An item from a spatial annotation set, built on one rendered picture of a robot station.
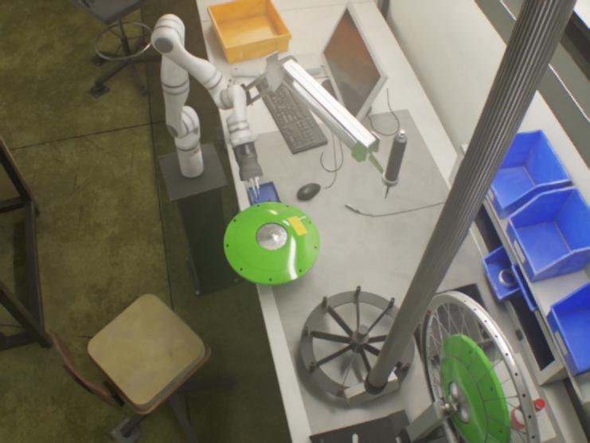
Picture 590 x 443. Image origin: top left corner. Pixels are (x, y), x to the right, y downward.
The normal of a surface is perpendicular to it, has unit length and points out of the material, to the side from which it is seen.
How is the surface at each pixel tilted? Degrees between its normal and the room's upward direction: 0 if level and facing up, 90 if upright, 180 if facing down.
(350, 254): 0
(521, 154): 88
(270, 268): 21
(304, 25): 0
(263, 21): 0
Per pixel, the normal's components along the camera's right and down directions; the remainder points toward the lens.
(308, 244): 0.37, -0.46
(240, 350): 0.00, -0.56
